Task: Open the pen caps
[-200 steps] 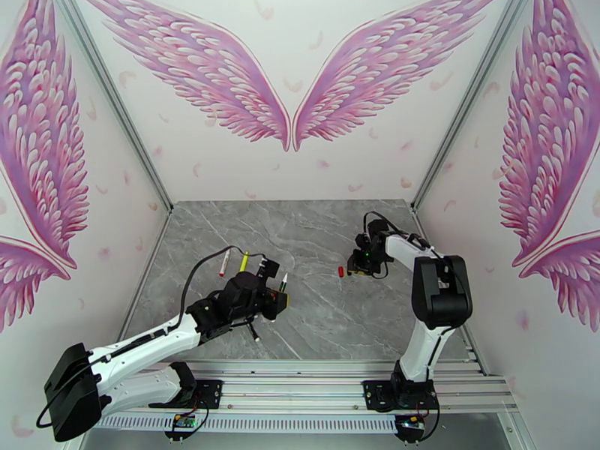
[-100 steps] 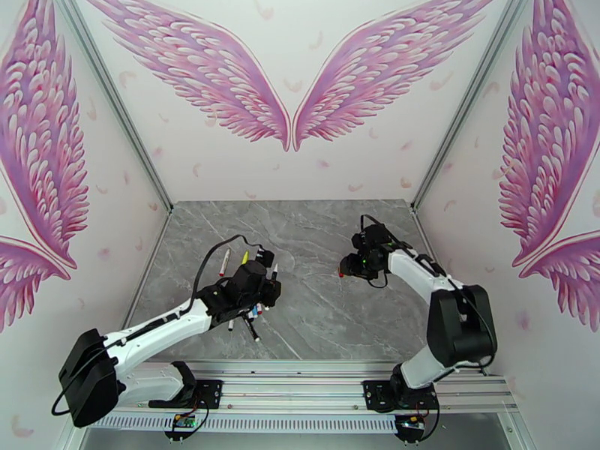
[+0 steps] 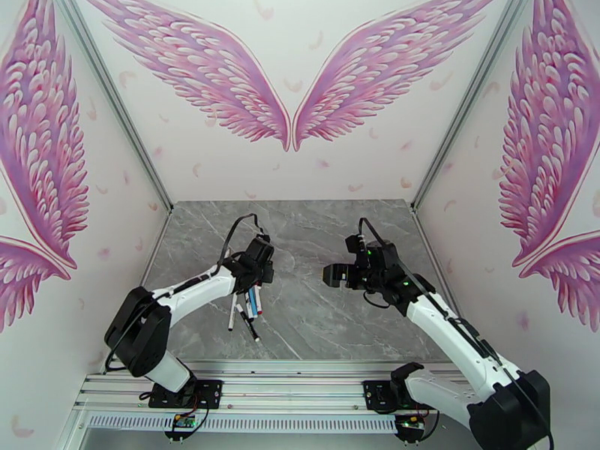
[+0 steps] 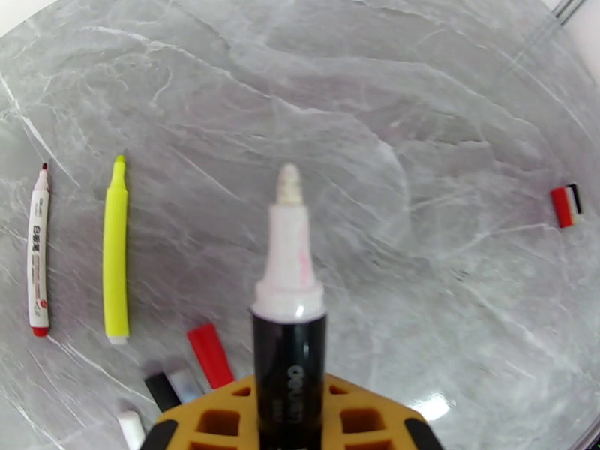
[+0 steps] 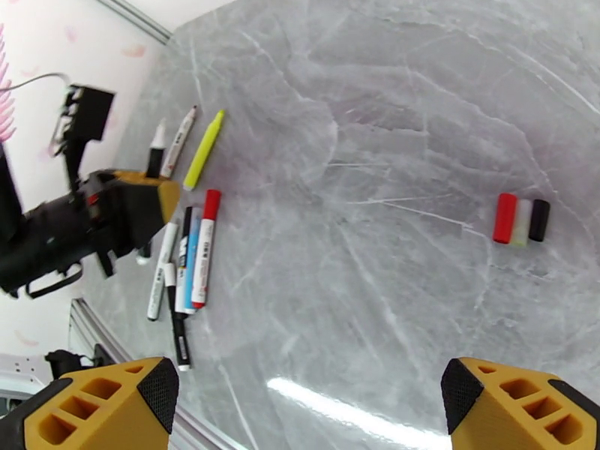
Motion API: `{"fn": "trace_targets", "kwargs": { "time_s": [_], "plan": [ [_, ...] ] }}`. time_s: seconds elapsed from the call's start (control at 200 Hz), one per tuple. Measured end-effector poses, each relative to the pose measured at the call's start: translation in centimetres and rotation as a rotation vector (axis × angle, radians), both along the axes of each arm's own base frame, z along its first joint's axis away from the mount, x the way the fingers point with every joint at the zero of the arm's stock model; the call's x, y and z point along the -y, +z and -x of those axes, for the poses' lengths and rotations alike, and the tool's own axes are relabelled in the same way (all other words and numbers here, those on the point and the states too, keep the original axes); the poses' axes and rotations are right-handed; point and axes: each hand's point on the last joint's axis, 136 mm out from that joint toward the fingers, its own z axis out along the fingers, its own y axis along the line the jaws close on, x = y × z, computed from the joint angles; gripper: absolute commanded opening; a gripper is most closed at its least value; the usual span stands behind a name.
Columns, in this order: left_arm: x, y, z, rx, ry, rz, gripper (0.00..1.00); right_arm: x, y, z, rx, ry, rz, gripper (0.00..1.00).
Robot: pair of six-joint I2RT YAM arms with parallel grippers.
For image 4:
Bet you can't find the yellow highlighter pen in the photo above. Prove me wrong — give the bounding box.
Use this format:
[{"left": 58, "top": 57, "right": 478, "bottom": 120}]
[{"left": 102, "top": 154, "right": 131, "bottom": 346}]

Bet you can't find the red marker pen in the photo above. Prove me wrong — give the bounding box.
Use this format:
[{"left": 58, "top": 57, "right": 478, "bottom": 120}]
[{"left": 185, "top": 322, "right": 236, "bottom": 391}]

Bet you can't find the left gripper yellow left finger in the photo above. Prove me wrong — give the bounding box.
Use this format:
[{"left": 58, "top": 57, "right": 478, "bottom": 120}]
[{"left": 140, "top": 373, "right": 261, "bottom": 450}]

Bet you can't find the white marker red tip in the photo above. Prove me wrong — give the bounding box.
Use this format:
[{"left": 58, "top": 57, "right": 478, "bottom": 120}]
[{"left": 27, "top": 162, "right": 52, "bottom": 338}]

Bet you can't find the right aluminium frame post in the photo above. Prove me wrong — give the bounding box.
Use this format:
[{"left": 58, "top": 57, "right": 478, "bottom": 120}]
[{"left": 550, "top": 0, "right": 593, "bottom": 26}]

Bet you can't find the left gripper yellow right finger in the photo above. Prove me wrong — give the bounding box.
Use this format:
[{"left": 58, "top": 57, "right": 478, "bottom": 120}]
[{"left": 322, "top": 372, "right": 444, "bottom": 450}]

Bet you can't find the red pen cap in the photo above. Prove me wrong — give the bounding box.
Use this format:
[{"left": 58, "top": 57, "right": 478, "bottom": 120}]
[{"left": 549, "top": 186, "right": 574, "bottom": 230}]

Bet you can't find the black barrel marker white tip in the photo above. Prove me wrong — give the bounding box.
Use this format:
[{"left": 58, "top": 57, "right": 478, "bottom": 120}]
[{"left": 250, "top": 162, "right": 329, "bottom": 450}]

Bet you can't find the white pen cap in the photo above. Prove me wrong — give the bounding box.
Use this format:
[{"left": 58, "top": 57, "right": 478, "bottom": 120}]
[{"left": 563, "top": 184, "right": 578, "bottom": 227}]

